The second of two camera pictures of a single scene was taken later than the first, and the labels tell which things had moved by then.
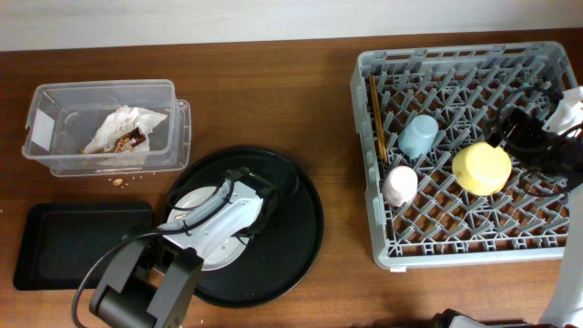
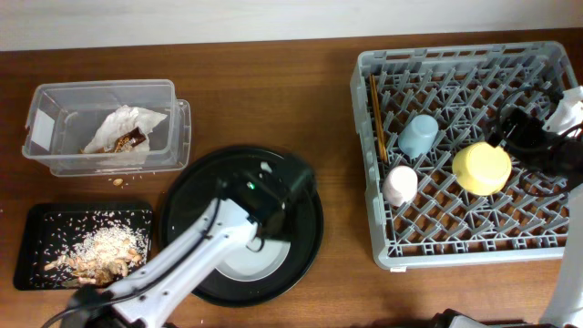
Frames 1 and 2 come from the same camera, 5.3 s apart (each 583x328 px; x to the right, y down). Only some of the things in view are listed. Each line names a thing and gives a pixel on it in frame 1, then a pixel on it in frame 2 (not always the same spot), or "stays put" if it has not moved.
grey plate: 226,249 → 246,264
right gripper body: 531,142 stays put
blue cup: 418,136 stays put
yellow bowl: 482,169 stays put
